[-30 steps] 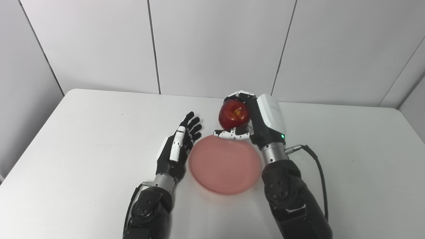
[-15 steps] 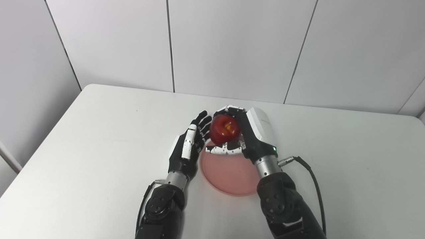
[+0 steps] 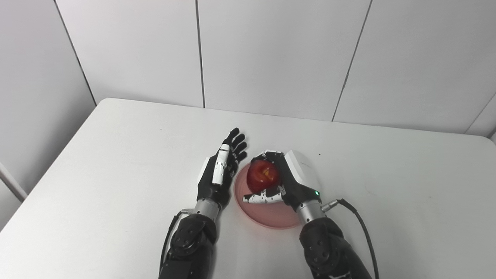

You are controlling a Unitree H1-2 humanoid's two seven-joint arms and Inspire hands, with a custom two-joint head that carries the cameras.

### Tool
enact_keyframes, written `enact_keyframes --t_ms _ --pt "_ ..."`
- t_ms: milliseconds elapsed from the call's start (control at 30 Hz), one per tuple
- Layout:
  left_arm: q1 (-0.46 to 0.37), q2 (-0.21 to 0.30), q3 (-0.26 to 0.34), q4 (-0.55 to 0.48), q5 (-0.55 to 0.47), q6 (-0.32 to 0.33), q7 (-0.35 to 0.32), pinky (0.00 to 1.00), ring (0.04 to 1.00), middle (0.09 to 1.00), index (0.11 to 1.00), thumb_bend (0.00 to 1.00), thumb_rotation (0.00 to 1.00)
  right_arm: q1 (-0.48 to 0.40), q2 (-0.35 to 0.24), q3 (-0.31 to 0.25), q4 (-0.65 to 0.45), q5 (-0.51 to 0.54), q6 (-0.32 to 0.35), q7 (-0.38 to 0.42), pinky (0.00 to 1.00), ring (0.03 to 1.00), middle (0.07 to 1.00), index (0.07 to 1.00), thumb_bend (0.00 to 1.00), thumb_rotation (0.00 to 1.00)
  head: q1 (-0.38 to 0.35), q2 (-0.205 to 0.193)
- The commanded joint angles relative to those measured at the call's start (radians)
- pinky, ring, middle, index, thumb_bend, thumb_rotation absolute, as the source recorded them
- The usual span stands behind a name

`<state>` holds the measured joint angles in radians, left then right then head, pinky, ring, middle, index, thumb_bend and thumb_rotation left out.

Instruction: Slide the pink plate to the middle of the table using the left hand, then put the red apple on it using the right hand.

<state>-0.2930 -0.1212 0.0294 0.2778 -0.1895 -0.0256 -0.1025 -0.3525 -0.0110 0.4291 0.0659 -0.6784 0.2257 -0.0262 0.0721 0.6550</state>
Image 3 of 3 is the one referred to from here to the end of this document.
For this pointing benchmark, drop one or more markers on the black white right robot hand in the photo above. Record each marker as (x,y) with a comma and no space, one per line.
(298,174)

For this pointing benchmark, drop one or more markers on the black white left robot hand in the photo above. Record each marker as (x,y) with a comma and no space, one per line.
(211,186)

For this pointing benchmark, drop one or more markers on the red apple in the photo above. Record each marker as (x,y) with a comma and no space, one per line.
(262,176)

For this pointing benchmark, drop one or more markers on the pink round plate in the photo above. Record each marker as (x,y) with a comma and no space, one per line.
(271,217)

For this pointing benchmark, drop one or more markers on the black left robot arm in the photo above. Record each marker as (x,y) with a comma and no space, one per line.
(190,244)

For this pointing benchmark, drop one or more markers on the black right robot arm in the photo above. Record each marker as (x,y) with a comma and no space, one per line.
(325,248)

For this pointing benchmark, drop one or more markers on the white slanted bar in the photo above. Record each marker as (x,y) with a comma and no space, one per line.
(13,184)

